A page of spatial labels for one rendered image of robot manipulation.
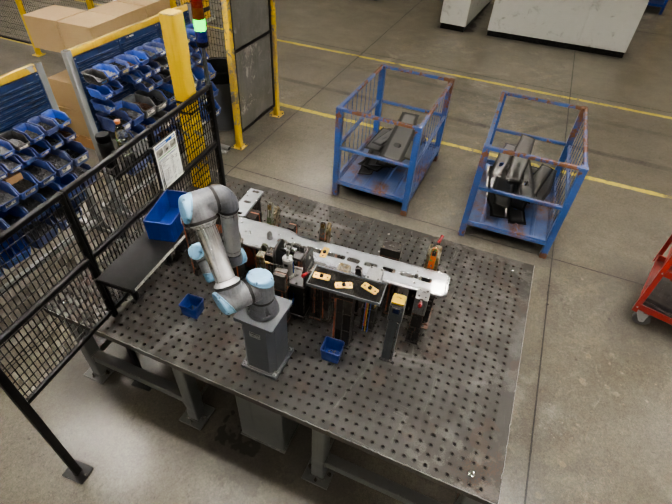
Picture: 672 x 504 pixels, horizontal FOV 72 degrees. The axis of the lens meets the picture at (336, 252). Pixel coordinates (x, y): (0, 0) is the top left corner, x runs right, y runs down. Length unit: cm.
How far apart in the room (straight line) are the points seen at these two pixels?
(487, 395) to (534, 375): 112
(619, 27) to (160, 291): 878
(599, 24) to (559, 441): 783
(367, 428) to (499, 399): 69
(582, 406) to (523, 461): 64
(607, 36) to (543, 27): 107
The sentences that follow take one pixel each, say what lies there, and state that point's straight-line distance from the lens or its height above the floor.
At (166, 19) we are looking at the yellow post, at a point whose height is 197.
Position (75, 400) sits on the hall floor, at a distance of 352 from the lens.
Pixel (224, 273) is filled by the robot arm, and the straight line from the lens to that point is 197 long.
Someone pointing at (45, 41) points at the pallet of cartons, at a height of 113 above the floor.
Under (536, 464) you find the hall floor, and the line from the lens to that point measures 329.
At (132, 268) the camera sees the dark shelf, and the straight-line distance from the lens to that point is 264.
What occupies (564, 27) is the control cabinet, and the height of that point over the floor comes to 35.
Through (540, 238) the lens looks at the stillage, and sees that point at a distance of 443.
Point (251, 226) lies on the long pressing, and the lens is 280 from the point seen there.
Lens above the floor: 277
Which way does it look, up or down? 43 degrees down
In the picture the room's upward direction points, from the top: 3 degrees clockwise
